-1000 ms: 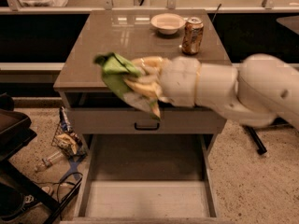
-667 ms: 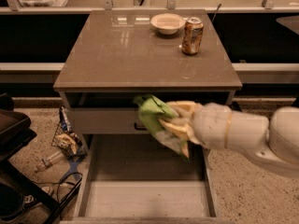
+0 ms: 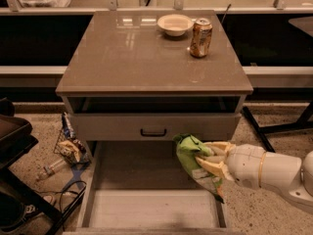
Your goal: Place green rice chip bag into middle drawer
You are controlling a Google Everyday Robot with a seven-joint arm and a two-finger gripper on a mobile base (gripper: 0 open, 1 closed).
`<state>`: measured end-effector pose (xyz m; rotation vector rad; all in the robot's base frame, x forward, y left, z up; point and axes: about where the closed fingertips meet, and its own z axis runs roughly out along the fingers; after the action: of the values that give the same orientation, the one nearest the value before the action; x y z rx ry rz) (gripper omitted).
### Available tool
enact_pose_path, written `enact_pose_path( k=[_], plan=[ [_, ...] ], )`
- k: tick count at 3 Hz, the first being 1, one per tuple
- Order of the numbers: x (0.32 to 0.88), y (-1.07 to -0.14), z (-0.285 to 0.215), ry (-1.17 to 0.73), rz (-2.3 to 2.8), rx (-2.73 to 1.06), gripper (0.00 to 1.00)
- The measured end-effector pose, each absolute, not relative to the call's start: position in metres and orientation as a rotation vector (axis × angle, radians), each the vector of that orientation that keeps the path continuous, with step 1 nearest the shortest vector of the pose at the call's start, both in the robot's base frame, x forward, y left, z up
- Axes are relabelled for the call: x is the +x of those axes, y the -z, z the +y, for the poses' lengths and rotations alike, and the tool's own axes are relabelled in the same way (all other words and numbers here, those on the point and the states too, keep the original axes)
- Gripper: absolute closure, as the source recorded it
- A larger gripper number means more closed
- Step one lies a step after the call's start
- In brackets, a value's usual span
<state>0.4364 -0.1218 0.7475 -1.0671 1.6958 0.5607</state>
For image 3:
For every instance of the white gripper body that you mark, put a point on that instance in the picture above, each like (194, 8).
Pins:
(245, 164)

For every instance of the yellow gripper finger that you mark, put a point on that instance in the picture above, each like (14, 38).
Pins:
(220, 148)
(215, 165)

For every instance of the green rice chip bag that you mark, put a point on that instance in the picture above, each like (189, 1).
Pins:
(188, 150)

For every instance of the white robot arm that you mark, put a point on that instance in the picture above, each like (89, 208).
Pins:
(290, 177)

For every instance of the open grey middle drawer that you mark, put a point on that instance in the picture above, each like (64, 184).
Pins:
(140, 188)

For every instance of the closed grey upper drawer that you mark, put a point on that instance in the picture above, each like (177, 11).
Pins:
(126, 127)

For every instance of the black stand leg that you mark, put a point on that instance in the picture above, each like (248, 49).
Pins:
(303, 122)

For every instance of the orange soda can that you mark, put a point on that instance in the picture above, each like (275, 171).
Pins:
(202, 33)

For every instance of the white ceramic bowl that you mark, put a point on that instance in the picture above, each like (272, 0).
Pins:
(175, 25)

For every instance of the clear plastic bottle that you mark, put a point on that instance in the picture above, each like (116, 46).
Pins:
(51, 169)

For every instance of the sneaker shoe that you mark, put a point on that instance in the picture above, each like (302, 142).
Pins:
(32, 211)

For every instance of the black chair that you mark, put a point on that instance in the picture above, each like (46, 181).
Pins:
(46, 122)

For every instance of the black drawer handle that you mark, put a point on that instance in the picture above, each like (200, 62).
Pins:
(146, 133)

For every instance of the wire basket with snacks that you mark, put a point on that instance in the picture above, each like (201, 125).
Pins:
(68, 146)

